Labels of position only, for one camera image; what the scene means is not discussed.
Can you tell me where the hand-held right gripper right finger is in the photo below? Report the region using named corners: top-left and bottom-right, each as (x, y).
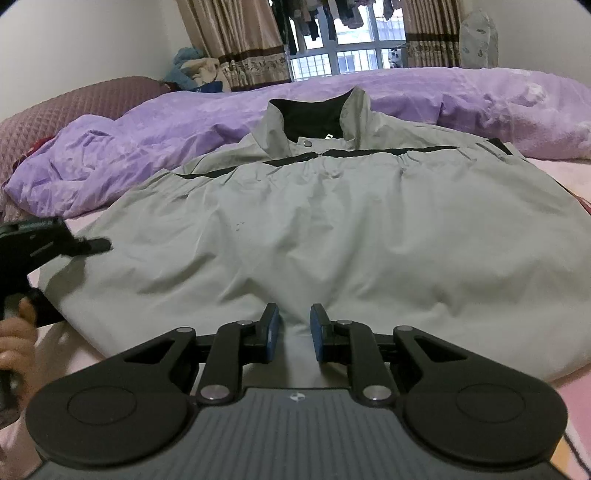
top-left (309, 302), bottom-right (467, 406)

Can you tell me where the pink printed blanket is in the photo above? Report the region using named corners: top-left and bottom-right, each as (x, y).
top-left (0, 159), bottom-right (591, 480)

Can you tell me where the purple duvet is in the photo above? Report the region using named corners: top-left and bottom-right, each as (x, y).
top-left (2, 67), bottom-right (591, 220)

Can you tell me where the hanging laundry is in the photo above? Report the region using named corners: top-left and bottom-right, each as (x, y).
top-left (277, 0), bottom-right (404, 54)

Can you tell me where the person's left hand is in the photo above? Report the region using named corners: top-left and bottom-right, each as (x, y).
top-left (0, 295), bottom-right (40, 377)

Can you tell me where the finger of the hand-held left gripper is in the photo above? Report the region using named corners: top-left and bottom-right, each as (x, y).
top-left (65, 237), bottom-right (114, 256)

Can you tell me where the brown patterned curtain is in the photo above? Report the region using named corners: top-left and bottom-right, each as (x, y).
top-left (402, 0), bottom-right (462, 70)
top-left (178, 0), bottom-right (291, 92)

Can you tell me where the blue and cream clothes pile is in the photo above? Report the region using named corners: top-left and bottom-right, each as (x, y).
top-left (164, 46), bottom-right (232, 93)

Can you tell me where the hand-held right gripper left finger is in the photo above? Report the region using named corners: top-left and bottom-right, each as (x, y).
top-left (122, 302), bottom-right (281, 406)

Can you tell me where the fan with printed cover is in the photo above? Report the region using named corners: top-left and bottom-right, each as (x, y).
top-left (458, 9), bottom-right (499, 69)

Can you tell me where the barred window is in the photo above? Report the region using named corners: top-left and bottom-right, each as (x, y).
top-left (288, 0), bottom-right (407, 83)

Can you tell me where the red cloth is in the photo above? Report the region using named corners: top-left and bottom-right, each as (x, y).
top-left (25, 136), bottom-right (56, 160)

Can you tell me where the grey and black jacket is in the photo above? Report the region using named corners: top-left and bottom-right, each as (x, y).
top-left (39, 85), bottom-right (591, 381)

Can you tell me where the pink quilted headboard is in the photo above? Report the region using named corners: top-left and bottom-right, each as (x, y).
top-left (0, 76), bottom-right (171, 185)

